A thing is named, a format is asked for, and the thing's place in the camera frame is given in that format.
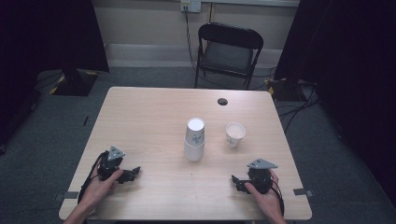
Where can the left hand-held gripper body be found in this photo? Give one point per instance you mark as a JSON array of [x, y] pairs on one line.
[[109, 165]]

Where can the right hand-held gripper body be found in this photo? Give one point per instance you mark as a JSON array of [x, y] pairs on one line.
[[260, 175]]

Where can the plain white paper cup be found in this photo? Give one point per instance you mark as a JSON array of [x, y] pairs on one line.
[[194, 152]]

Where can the upturned white paper cup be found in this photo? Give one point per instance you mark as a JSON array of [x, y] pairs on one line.
[[195, 130]]

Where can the person's right hand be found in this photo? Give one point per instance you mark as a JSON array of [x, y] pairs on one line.
[[264, 200]]

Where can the person's left hand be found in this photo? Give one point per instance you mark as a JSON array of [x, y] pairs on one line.
[[98, 189]]

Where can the white paper cup, leaf print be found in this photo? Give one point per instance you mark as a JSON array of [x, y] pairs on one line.
[[235, 133]]

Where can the grey tape strip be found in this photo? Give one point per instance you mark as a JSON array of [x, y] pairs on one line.
[[303, 192], [67, 195]]

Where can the black table grommet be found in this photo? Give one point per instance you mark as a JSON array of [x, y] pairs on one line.
[[222, 101]]

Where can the black stand base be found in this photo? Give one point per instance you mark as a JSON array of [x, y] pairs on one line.
[[285, 90], [74, 82]]

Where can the black folding chair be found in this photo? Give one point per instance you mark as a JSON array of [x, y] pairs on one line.
[[227, 56]]

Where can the dark curtain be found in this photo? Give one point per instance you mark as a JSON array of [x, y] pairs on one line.
[[351, 77]]

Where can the white wall socket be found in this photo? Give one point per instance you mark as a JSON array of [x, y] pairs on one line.
[[190, 5]]

